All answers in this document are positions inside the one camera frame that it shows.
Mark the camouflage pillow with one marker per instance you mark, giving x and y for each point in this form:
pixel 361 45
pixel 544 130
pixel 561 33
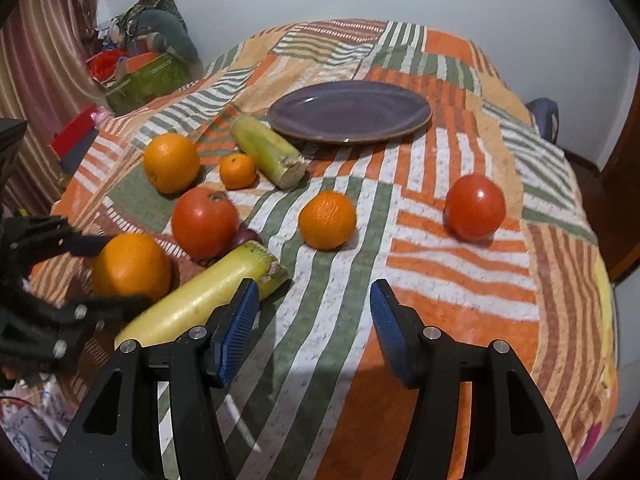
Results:
pixel 169 6

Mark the dark green plush toy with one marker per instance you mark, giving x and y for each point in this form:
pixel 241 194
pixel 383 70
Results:
pixel 164 33

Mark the small mandarin by cane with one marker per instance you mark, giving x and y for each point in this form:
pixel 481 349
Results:
pixel 237 171

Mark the large orange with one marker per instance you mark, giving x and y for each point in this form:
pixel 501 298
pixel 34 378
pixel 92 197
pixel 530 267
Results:
pixel 132 264
pixel 171 163

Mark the red and black box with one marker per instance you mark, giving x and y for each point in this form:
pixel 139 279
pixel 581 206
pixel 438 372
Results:
pixel 72 143

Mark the bumpy mandarin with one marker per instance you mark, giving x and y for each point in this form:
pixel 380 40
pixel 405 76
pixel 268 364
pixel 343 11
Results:
pixel 328 221

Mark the blue backpack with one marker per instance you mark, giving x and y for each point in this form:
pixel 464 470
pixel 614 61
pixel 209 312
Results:
pixel 547 118

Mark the patchwork striped bedspread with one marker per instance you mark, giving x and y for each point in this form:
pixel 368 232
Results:
pixel 314 398

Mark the green sugarcane piece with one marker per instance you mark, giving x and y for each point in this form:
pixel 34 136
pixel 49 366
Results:
pixel 276 158

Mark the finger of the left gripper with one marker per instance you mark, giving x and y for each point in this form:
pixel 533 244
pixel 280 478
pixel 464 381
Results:
pixel 84 245
pixel 108 309

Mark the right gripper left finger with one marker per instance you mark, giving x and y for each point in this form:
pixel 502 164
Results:
pixel 230 327

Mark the dark red grape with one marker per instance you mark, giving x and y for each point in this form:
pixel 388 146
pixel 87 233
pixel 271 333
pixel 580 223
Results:
pixel 243 236

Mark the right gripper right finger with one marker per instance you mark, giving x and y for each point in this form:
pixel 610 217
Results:
pixel 399 330

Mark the striped red curtain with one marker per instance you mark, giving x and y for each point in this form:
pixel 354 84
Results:
pixel 45 81

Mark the purple ceramic plate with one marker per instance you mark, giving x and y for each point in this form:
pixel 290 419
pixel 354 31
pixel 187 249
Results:
pixel 349 112

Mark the yellow sugarcane piece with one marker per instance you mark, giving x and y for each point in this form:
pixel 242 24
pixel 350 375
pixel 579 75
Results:
pixel 192 302

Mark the large red tomato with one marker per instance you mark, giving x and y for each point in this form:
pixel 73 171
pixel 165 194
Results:
pixel 204 223

